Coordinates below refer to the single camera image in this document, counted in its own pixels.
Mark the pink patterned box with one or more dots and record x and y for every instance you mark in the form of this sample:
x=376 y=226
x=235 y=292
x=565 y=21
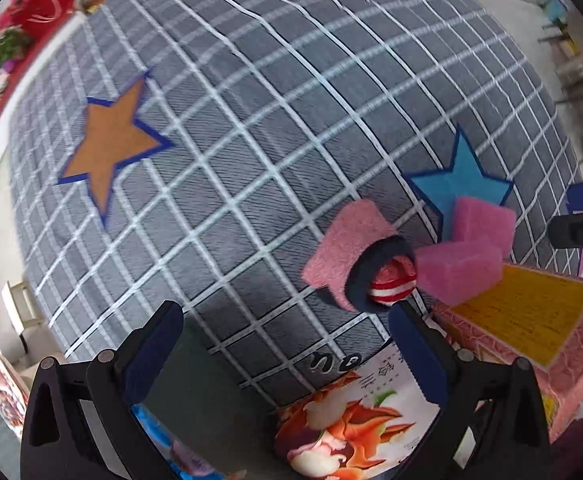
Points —
x=534 y=314

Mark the potted green plant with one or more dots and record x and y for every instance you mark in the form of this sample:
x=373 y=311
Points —
x=14 y=44

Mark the white storage box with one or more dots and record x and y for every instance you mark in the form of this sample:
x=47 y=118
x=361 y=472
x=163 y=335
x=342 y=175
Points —
x=200 y=406

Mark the red gift bag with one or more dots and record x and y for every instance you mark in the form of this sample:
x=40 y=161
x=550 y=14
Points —
x=35 y=17

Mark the pink fuzzy sock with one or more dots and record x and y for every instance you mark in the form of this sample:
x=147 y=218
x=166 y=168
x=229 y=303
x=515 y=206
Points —
x=362 y=264

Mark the white fruit print box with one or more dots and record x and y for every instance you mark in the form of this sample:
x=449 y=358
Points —
x=361 y=425

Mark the small white stool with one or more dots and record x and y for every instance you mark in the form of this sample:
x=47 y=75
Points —
x=21 y=309

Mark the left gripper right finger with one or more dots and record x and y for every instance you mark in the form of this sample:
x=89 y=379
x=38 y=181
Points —
x=491 y=422

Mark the grey checked star rug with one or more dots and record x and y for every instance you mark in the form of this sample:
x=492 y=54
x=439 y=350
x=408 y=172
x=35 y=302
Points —
x=197 y=150

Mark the pink sponge block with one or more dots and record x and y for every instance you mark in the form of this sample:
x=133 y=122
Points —
x=454 y=272
x=476 y=220

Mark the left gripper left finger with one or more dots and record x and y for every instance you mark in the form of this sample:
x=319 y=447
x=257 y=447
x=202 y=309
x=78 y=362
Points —
x=57 y=442

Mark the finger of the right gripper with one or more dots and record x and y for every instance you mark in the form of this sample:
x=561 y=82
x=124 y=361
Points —
x=566 y=231

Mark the white red tv cabinet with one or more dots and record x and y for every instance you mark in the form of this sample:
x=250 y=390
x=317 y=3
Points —
x=14 y=86

